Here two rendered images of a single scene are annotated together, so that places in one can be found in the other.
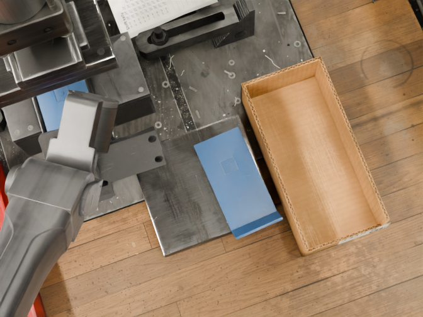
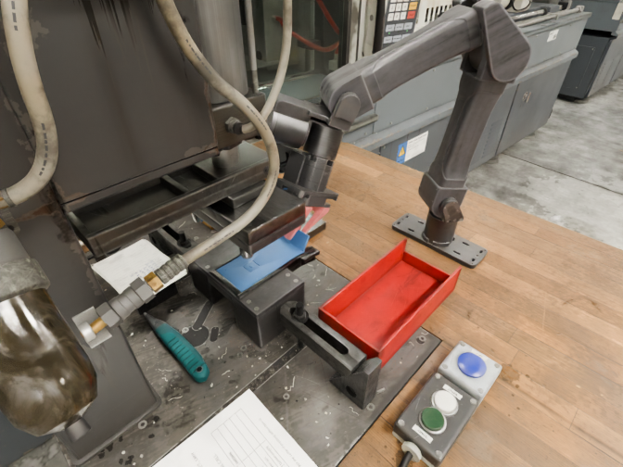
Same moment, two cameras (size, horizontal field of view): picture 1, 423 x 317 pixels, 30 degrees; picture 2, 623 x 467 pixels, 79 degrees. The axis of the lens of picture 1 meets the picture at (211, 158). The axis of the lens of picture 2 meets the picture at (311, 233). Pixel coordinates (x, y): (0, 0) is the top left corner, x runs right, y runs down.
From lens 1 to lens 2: 1.04 m
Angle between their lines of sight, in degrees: 61
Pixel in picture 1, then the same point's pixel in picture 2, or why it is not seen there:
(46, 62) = (252, 150)
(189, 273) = (327, 218)
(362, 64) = not seen: hidden behind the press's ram
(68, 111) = (287, 101)
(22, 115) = (280, 283)
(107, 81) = (230, 249)
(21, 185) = (351, 77)
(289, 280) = not seen: hidden behind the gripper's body
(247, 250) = not seen: hidden behind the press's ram
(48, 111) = (269, 268)
